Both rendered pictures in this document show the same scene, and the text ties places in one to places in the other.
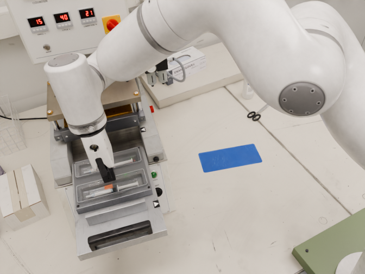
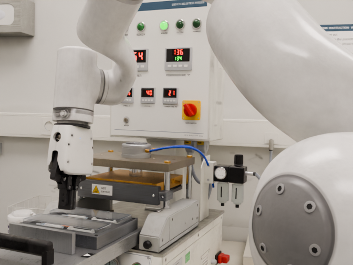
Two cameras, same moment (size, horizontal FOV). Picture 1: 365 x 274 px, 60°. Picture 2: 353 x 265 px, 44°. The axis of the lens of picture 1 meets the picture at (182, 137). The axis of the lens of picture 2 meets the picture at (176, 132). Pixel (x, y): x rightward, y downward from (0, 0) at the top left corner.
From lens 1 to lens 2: 0.68 m
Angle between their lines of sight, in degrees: 53
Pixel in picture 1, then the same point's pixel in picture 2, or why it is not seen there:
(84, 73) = (81, 57)
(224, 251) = not seen: outside the picture
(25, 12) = not seen: hidden behind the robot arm
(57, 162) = (54, 205)
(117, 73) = (81, 27)
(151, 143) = (152, 223)
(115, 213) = (38, 236)
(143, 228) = (38, 243)
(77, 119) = (57, 99)
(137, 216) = (55, 254)
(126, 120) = (144, 190)
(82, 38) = (159, 118)
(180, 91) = not seen: hidden behind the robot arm
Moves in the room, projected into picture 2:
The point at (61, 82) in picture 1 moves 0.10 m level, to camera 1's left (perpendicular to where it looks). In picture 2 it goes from (60, 58) to (30, 60)
